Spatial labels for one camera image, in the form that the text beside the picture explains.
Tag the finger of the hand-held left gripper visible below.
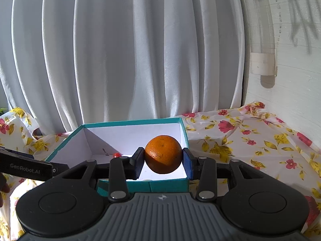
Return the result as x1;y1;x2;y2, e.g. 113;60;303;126
52;164;70;175
0;148;35;160

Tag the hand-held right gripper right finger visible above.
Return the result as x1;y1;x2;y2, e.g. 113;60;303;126
183;148;274;203

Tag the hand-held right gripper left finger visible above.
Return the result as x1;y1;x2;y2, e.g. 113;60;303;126
54;147;146;203

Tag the orange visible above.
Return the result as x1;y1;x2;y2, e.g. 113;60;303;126
145;135;182;174

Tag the teal cardboard box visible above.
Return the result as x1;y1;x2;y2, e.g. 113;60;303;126
45;117;190;198

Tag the person's left hand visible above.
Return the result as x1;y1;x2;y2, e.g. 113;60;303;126
0;173;11;208

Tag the floral plastic tablecloth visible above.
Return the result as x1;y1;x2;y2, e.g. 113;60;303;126
0;102;321;241

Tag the white curtain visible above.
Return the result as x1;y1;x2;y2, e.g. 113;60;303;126
0;0;248;137

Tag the white tube bracket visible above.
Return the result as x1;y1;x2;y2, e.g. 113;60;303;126
249;51;278;77

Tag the clear wall tube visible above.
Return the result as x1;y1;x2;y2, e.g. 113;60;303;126
238;0;276;56

